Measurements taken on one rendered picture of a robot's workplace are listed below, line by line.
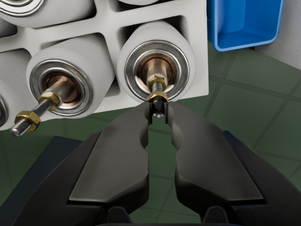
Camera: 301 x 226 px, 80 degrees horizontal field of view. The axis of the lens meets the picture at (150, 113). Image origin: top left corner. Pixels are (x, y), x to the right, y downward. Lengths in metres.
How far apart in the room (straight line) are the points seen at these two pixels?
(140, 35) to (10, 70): 0.19
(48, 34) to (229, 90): 0.43
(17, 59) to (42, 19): 0.12
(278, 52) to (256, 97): 0.18
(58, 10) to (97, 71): 0.07
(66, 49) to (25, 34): 0.11
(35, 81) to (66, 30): 0.09
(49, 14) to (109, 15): 0.08
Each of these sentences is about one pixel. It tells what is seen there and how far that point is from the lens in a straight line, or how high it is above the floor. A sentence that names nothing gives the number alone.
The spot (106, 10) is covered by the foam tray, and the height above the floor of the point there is 0.18.
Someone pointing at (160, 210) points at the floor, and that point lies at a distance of 0.88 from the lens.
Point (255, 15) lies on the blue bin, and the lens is 0.46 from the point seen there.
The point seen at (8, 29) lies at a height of 0.16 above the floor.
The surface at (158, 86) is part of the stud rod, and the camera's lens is 0.17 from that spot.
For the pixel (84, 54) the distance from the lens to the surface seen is 0.24.
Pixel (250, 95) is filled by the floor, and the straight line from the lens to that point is 0.57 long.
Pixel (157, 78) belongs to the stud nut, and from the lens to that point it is 0.18.
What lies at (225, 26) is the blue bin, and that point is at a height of 0.00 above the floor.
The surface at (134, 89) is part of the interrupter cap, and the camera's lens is 0.22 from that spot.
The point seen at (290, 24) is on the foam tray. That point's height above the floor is 0.11.
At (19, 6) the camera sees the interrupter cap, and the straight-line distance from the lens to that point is 0.24.
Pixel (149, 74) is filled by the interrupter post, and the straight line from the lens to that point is 0.19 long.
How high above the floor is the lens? 0.46
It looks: 60 degrees down
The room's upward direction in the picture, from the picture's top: 179 degrees counter-clockwise
